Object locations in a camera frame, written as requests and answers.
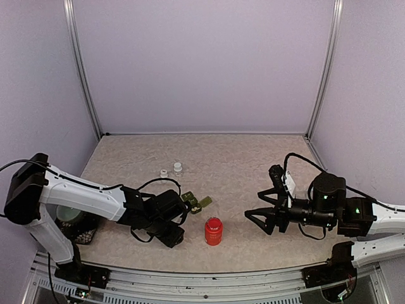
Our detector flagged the black square tray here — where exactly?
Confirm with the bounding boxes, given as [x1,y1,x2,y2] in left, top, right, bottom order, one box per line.
[55,212,101,245]

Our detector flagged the red cylindrical can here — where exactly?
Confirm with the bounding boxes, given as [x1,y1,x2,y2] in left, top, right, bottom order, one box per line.
[204,217,223,246]

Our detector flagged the aluminium frame post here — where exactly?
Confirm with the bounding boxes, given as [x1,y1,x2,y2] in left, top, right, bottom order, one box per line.
[306,0,344,141]
[63,0,103,141]

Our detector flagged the front aluminium rail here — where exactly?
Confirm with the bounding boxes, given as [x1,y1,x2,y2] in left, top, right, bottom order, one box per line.
[27,254,388,303]

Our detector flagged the right aluminium frame post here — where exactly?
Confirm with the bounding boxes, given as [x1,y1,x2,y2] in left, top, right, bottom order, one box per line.
[306,0,344,141]

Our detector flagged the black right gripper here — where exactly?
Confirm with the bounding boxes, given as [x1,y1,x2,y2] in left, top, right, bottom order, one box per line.
[245,187,336,236]

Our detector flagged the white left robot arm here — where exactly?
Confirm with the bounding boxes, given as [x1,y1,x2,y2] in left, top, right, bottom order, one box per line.
[4,153,190,282]

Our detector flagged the green ceramic bowl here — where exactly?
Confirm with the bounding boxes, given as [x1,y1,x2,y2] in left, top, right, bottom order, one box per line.
[56,205,84,224]

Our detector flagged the green pill organizer box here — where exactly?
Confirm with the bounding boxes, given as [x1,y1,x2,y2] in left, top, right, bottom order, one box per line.
[181,191,213,214]

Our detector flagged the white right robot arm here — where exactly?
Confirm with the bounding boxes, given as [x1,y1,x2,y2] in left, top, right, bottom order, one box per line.
[244,165,404,281]

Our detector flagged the small white pill bottle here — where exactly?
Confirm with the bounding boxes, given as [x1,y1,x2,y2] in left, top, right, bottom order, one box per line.
[173,162,183,176]

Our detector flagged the left aluminium frame post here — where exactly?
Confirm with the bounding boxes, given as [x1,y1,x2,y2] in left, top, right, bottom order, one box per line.
[63,0,103,141]

